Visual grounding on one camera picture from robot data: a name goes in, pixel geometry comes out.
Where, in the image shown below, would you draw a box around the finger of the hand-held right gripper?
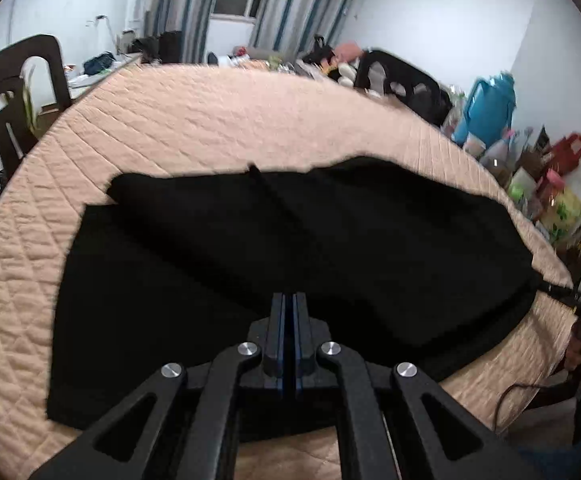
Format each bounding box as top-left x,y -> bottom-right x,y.
533,275 -> 579,307

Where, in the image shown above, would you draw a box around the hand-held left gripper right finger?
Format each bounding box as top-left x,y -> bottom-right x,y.
293,291 -> 546,480

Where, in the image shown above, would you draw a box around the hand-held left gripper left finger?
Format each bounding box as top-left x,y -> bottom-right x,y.
29,291 -> 291,480

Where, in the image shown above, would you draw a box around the black pants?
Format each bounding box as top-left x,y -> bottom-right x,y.
45,156 -> 546,443

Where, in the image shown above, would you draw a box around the yellow green plastic bag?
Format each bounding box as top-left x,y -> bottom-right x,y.
538,187 -> 581,233

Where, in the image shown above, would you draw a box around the red bag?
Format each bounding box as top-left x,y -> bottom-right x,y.
545,132 -> 581,176

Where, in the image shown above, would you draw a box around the blue thermos jug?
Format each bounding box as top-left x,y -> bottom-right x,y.
453,72 -> 516,146

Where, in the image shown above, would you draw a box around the beige quilted blanket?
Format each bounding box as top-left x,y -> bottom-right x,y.
0,62 -> 576,480

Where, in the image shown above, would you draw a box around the black plastic chair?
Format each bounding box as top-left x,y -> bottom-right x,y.
0,34 -> 74,171
353,49 -> 454,128

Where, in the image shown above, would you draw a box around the cluttered coffee table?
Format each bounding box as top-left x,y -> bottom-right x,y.
205,50 -> 321,78

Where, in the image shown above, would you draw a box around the grey sofa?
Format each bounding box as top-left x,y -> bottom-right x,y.
240,45 -> 296,61

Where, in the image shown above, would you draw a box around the pink and white plush toy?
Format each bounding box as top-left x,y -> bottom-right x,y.
333,40 -> 366,86

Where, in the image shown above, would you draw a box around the black floor appliance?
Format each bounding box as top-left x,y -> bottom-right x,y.
159,31 -> 184,63

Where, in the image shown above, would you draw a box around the black bag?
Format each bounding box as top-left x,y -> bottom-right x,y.
130,36 -> 160,63

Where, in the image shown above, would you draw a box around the striped curtain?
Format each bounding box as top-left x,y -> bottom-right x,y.
248,0 -> 356,58
135,0 -> 221,63

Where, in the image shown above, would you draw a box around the dark blue bag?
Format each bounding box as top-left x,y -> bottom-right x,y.
83,51 -> 116,76

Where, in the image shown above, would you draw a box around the black cable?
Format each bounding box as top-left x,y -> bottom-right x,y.
493,381 -> 579,428

